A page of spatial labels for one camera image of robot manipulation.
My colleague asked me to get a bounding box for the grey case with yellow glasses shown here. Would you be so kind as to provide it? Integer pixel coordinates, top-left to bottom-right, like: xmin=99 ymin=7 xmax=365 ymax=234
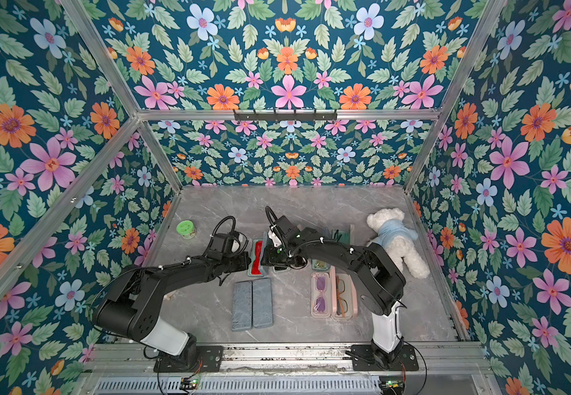
xmin=252 ymin=277 xmax=273 ymax=329

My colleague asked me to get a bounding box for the grey case with white glasses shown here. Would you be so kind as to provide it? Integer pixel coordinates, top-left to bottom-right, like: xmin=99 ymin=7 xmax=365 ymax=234
xmin=231 ymin=281 xmax=253 ymax=332

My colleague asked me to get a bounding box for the grey case with red glasses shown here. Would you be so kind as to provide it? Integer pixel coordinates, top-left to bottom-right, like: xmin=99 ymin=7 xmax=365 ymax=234
xmin=247 ymin=239 xmax=267 ymax=277

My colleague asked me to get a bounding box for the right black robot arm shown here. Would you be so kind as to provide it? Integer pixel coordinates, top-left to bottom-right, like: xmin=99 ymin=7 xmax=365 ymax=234
xmin=262 ymin=207 xmax=406 ymax=355

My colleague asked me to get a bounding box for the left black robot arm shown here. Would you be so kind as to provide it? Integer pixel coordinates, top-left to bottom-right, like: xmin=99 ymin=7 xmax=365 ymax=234
xmin=93 ymin=216 xmax=251 ymax=357

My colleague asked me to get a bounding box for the grey case with black glasses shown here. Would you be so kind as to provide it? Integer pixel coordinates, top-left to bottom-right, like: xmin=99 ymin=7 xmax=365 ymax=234
xmin=272 ymin=266 xmax=290 ymax=273

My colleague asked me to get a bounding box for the green case with olive glasses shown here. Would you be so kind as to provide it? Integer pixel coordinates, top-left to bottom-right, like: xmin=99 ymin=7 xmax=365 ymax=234
xmin=312 ymin=259 xmax=330 ymax=272

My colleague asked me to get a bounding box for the green case with black glasses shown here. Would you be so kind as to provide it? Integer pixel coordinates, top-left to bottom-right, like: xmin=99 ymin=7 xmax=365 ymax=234
xmin=331 ymin=225 xmax=355 ymax=245

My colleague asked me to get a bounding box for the green lidded small jar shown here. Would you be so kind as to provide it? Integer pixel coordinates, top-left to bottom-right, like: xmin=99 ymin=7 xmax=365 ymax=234
xmin=175 ymin=220 xmax=197 ymax=240

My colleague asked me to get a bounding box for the white teddy bear blue shirt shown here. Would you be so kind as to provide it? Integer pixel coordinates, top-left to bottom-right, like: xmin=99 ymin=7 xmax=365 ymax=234
xmin=366 ymin=208 xmax=430 ymax=279

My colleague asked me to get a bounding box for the black hook rack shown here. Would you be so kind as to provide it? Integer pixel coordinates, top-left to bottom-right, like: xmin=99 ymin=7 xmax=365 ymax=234
xmin=233 ymin=110 xmax=338 ymax=123

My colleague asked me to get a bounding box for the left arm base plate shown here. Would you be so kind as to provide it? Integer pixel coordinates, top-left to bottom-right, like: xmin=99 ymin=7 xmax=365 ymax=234
xmin=154 ymin=346 xmax=224 ymax=374

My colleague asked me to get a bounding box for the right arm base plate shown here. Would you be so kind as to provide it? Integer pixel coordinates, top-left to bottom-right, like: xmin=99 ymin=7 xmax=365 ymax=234
xmin=346 ymin=343 xmax=420 ymax=372

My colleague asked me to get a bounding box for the aluminium front rail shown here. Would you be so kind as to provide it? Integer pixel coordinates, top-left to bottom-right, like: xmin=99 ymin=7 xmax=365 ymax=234
xmin=87 ymin=342 xmax=489 ymax=376

